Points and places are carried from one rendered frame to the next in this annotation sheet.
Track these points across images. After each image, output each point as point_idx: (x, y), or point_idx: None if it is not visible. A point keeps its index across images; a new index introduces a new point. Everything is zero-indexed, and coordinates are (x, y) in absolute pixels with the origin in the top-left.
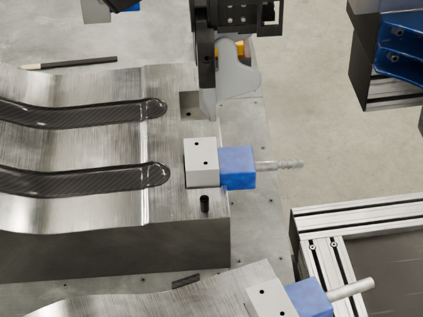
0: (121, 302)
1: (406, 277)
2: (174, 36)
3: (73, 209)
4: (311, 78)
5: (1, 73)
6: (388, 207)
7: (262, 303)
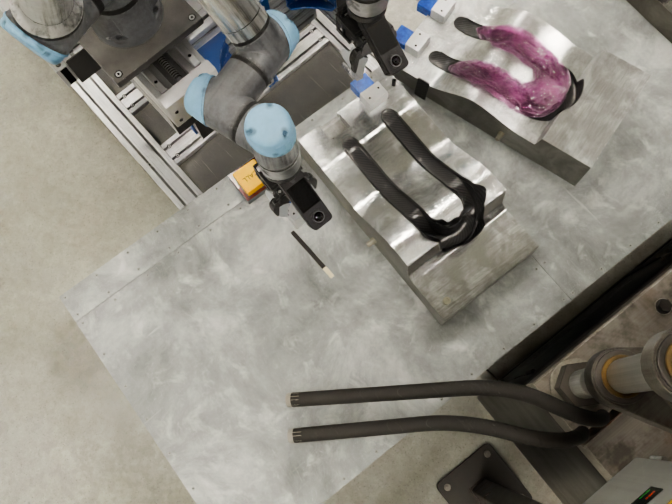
0: (453, 89)
1: (220, 162)
2: (253, 216)
3: (427, 136)
4: (32, 343)
5: (380, 221)
6: (176, 191)
7: (420, 42)
